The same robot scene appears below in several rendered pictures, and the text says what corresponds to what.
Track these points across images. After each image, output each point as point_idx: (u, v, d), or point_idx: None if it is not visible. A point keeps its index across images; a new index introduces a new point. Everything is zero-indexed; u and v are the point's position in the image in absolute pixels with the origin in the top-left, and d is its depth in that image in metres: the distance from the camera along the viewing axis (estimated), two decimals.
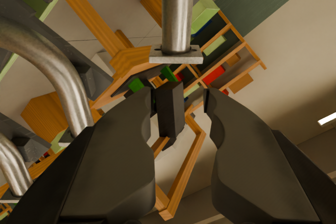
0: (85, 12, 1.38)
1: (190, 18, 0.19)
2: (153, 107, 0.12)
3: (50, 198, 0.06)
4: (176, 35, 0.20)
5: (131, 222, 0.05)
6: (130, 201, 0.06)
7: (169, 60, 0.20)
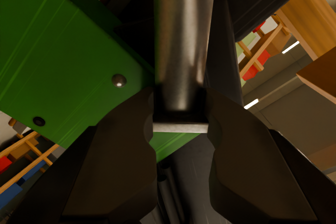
0: None
1: (204, 60, 0.11)
2: (155, 107, 0.12)
3: (52, 197, 0.06)
4: (180, 89, 0.11)
5: (131, 222, 0.05)
6: (131, 201, 0.06)
7: (167, 127, 0.12)
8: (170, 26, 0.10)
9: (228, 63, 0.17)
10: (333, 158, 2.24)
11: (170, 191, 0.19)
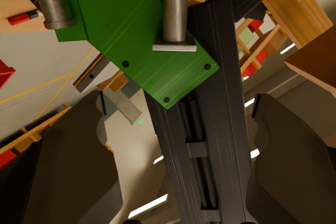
0: None
1: (185, 14, 0.24)
2: (105, 110, 0.12)
3: None
4: (174, 27, 0.24)
5: (131, 222, 0.05)
6: (96, 207, 0.06)
7: (169, 47, 0.25)
8: None
9: (230, 32, 0.30)
10: None
11: (196, 108, 0.32)
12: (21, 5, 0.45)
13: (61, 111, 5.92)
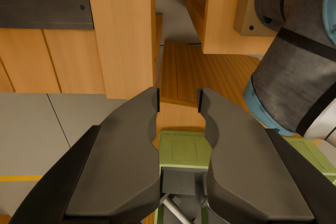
0: (150, 216, 1.85)
1: None
2: (159, 107, 0.12)
3: (55, 195, 0.06)
4: None
5: (131, 222, 0.05)
6: (134, 201, 0.06)
7: None
8: None
9: None
10: None
11: None
12: None
13: None
